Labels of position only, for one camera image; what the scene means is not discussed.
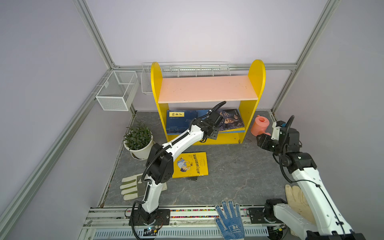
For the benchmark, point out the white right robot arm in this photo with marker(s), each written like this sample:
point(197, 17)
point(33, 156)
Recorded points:
point(300, 168)

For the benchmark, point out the white plastic plant pot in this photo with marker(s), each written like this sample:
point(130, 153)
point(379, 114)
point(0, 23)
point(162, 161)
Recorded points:
point(143, 153)

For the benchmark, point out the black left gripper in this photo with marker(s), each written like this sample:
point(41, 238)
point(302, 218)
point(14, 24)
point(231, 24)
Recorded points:
point(214, 136)

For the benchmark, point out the cream leather glove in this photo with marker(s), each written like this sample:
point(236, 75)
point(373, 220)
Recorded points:
point(298, 202)

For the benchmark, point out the beige grey work glove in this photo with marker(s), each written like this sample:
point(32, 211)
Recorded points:
point(133, 187)

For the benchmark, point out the blue lower shelf board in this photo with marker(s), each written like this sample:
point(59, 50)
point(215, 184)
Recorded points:
point(201, 112)

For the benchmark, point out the yellow cartoon cover book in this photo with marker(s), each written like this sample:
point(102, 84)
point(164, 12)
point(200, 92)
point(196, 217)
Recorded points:
point(238, 130)

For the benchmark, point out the green potted plant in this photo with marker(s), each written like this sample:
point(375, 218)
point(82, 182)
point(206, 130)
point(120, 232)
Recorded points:
point(138, 137)

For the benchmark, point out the aluminium frame post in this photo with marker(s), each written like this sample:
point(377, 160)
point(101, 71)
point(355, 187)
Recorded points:
point(89, 22)

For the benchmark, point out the pink upper shelf board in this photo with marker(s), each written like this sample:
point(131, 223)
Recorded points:
point(208, 89)

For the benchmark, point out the dark blue book yellow label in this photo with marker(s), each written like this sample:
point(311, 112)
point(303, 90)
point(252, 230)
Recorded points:
point(179, 121)

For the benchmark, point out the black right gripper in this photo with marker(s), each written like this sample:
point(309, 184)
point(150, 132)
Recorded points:
point(264, 141)

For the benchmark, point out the white wire basket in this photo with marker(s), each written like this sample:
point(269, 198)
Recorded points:
point(183, 70)

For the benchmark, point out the white mesh basket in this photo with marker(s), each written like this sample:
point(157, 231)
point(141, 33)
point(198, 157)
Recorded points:
point(118, 91)

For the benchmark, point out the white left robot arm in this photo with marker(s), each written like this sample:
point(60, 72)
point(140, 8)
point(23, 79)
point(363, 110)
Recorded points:
point(160, 164)

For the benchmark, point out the purple book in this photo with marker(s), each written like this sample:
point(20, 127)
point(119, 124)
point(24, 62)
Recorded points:
point(232, 120)

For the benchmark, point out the blue dotted knit glove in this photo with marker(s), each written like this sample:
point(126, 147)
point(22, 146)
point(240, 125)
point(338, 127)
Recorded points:
point(229, 221)

